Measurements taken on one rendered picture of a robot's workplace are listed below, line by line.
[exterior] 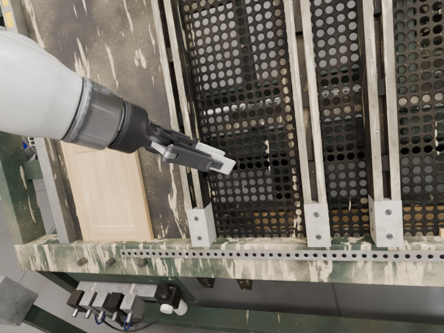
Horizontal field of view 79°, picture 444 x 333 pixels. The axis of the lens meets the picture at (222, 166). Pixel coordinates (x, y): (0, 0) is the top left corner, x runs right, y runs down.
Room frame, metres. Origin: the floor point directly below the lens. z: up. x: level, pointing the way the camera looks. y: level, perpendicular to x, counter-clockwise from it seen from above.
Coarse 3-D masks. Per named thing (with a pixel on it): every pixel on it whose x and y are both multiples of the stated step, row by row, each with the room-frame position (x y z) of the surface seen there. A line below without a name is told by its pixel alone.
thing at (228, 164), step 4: (208, 152) 0.39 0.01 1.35; (212, 156) 0.39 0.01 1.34; (216, 156) 0.39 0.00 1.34; (220, 156) 0.40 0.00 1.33; (220, 160) 0.39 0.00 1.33; (224, 160) 0.40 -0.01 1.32; (228, 160) 0.40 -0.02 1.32; (232, 160) 0.41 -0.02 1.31; (224, 164) 0.40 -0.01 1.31; (228, 164) 0.40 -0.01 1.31; (232, 164) 0.40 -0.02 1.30; (212, 168) 0.39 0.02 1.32; (224, 168) 0.39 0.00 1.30; (228, 168) 0.40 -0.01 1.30; (224, 172) 0.39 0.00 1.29; (228, 172) 0.40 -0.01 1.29
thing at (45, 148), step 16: (0, 0) 1.26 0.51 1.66; (16, 0) 1.26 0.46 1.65; (16, 16) 1.22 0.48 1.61; (16, 32) 1.18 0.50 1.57; (48, 144) 0.99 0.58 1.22; (48, 160) 0.95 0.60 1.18; (48, 176) 0.92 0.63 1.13; (48, 192) 0.90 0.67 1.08; (64, 192) 0.90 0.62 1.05; (64, 208) 0.86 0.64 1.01; (64, 224) 0.82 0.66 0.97; (64, 240) 0.79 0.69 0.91
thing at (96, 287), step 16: (80, 272) 0.70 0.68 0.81; (80, 288) 0.68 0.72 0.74; (96, 288) 0.65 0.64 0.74; (112, 288) 0.62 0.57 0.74; (128, 288) 0.60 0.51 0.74; (144, 288) 0.57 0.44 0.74; (160, 288) 0.52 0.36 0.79; (176, 288) 0.52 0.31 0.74; (80, 304) 0.59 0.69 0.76; (96, 304) 0.57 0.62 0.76; (112, 304) 0.54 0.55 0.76; (128, 304) 0.52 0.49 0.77; (144, 304) 0.54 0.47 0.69; (160, 304) 0.49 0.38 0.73; (176, 304) 0.48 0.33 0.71; (96, 320) 0.60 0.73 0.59; (112, 320) 0.51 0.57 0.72; (128, 320) 0.48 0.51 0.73
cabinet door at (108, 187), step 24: (72, 144) 0.94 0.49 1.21; (72, 168) 0.91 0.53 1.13; (96, 168) 0.86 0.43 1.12; (120, 168) 0.82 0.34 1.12; (96, 192) 0.83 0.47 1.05; (120, 192) 0.78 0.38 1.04; (144, 192) 0.75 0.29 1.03; (96, 216) 0.79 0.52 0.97; (120, 216) 0.74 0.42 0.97; (144, 216) 0.70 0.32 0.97; (96, 240) 0.75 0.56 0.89; (120, 240) 0.70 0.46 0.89; (144, 240) 0.66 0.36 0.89
